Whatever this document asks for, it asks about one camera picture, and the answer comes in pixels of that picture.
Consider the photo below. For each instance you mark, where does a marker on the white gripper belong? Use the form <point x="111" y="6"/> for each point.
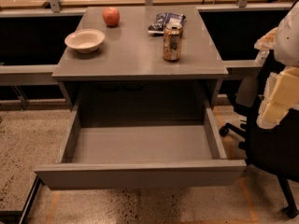
<point x="289" y="37"/>

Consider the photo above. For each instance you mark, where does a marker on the grey top drawer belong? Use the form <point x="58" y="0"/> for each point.
<point x="141" y="146"/>

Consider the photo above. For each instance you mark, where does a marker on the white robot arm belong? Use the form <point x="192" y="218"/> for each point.
<point x="286" y="48"/>

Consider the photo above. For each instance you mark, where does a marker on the grey drawer cabinet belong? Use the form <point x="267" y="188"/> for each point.
<point x="123" y="82"/>

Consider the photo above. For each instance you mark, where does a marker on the clear plastic bottle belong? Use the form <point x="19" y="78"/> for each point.
<point x="261" y="57"/>

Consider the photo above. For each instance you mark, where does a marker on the black office chair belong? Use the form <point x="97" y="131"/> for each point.
<point x="276" y="150"/>

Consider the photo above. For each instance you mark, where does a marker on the orange soda can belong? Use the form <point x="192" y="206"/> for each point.
<point x="173" y="33"/>

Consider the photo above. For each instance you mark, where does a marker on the blue chip bag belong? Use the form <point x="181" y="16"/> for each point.
<point x="162" y="19"/>

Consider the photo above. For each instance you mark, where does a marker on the red apple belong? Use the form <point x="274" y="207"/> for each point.
<point x="111" y="16"/>

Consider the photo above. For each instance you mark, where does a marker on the white bowl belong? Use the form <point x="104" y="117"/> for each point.
<point x="84" y="39"/>

